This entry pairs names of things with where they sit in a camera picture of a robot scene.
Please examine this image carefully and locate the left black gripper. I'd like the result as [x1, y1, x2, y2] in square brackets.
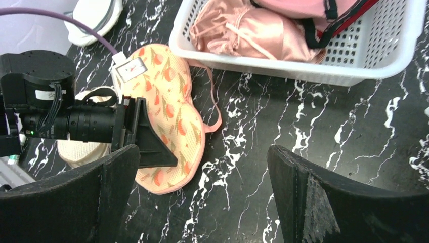
[110, 97, 178, 168]

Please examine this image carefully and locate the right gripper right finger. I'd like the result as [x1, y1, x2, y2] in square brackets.
[267, 145, 428, 242]

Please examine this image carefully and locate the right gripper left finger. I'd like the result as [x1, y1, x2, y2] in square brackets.
[1, 144, 140, 242]

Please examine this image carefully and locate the peach patterned mesh laundry bag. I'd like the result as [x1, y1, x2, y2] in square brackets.
[115, 44, 222, 195]

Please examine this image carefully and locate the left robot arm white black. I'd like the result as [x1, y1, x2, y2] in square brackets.
[1, 50, 178, 168]

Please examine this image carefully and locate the round white mesh laundry bag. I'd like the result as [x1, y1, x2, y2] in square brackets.
[64, 0, 123, 47]

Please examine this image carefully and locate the pink bra black trim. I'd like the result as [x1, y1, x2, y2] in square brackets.
[251, 0, 378, 49]

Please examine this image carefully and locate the pink satin garment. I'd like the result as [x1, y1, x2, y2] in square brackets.
[190, 1, 326, 64]

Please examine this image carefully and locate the white plastic basket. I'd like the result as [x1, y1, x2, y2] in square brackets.
[169, 1, 426, 87]

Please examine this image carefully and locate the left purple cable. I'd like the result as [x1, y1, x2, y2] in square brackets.
[0, 7, 120, 56]

